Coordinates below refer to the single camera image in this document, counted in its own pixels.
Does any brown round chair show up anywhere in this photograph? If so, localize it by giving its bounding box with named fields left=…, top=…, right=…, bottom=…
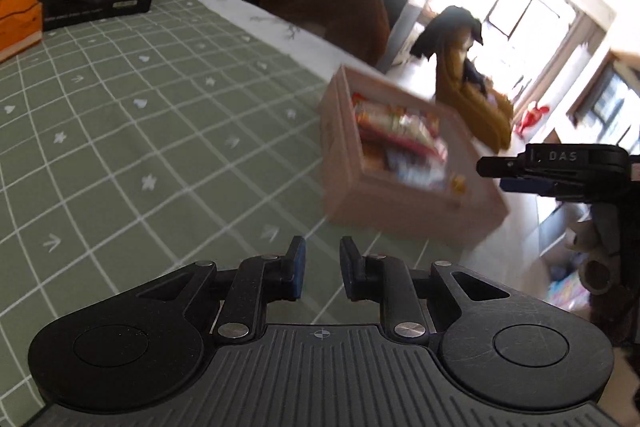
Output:
left=260, top=0, right=390, bottom=66

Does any mustard lounge chair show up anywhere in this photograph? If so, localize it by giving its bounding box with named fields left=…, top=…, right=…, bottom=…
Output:
left=435, top=40, right=514, bottom=153

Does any pink storage box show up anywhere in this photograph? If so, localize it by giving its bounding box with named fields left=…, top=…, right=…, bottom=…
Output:
left=319, top=66, right=509, bottom=247

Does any red snack packet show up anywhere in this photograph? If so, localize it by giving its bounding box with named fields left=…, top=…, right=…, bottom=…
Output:
left=352, top=93, right=448, bottom=164

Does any black garment on chair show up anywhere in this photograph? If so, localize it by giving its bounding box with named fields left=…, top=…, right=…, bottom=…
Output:
left=409, top=5, right=484, bottom=60

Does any green checked tablecloth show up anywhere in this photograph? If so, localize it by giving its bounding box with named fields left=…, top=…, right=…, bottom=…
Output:
left=0, top=0, right=467, bottom=427

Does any orange gift box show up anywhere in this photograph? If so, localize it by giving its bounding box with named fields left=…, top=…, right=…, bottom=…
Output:
left=0, top=0, right=43, bottom=63

